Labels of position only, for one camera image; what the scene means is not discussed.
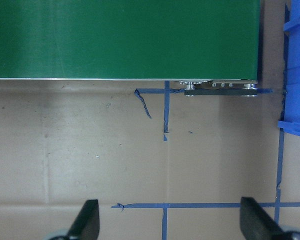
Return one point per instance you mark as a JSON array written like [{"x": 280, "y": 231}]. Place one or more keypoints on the green conveyor belt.
[{"x": 177, "y": 40}]

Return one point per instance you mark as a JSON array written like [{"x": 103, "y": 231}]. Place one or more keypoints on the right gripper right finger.
[{"x": 255, "y": 223}]

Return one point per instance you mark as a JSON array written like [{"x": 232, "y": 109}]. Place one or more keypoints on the right blue plastic bin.
[{"x": 291, "y": 121}]

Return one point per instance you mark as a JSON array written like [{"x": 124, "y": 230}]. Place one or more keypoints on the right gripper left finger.
[{"x": 86, "y": 225}]

